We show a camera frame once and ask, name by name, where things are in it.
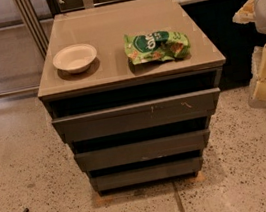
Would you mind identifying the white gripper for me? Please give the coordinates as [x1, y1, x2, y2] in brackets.
[232, 0, 266, 109]

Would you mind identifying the grey top drawer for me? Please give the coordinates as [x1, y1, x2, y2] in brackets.
[52, 88, 220, 143]

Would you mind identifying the grey drawer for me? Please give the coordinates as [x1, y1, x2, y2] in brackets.
[75, 129, 210, 171]
[52, 88, 220, 143]
[90, 157, 203, 192]

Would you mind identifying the grey middle drawer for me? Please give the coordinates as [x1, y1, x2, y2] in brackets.
[75, 129, 210, 171]

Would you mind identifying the grey drawer cabinet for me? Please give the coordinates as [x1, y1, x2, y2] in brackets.
[24, 0, 245, 204]

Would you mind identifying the grey bottom drawer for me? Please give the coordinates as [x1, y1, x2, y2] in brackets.
[90, 157, 203, 192]

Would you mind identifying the green chip bag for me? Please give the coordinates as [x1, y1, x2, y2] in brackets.
[124, 31, 191, 65]

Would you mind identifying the wooden pallet under cabinet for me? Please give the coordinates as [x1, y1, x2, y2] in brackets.
[92, 171, 206, 207]

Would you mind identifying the white paper bowl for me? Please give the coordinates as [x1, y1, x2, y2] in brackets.
[53, 43, 97, 74]

